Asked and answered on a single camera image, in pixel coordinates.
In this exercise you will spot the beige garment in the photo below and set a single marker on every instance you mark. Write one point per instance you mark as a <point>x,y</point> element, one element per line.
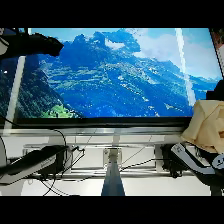
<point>206,125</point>

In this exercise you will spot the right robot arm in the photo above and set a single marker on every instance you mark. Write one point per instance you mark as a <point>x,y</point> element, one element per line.
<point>190,156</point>

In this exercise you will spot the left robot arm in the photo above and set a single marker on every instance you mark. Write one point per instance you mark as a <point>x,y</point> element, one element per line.
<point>30,45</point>

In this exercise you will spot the silver frame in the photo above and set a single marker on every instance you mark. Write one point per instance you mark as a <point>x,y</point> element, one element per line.
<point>113,133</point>

